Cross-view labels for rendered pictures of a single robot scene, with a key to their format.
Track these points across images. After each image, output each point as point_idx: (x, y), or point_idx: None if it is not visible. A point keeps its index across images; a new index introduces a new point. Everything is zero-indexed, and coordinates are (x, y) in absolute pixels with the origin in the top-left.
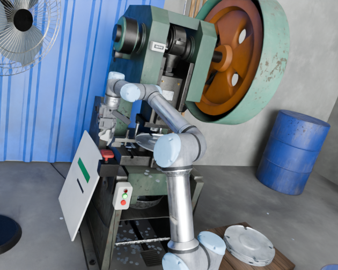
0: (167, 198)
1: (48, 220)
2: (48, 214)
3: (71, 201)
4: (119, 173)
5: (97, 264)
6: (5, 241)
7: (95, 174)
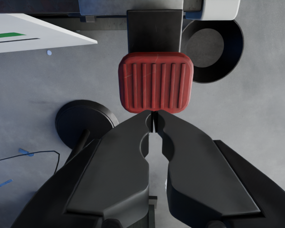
0: None
1: (57, 69)
2: (43, 69)
3: (31, 45)
4: None
5: None
6: (102, 116)
7: (21, 26)
